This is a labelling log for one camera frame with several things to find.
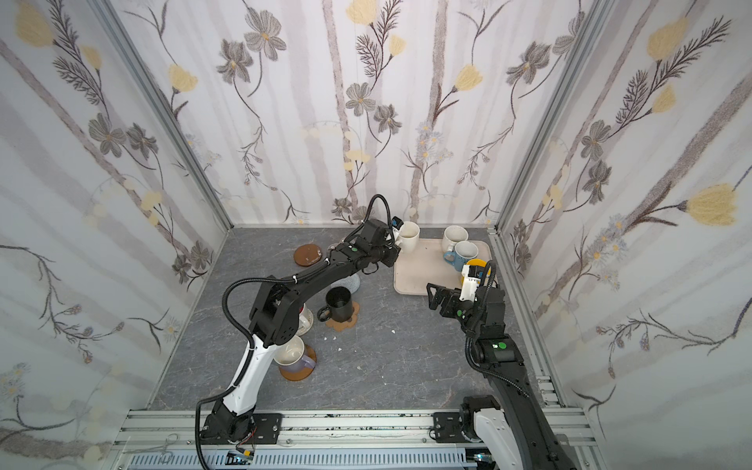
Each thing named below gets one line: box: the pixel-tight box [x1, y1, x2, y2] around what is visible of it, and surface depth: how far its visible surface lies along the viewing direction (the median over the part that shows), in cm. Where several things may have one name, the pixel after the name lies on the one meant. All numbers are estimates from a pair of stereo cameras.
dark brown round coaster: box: [293, 243, 323, 267], surface depth 113 cm
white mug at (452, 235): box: [441, 225, 470, 252], surface depth 110 cm
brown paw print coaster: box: [325, 301, 361, 332], surface depth 95 cm
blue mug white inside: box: [442, 240, 479, 273], surface depth 104 cm
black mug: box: [317, 285, 354, 324], surface depth 93 cm
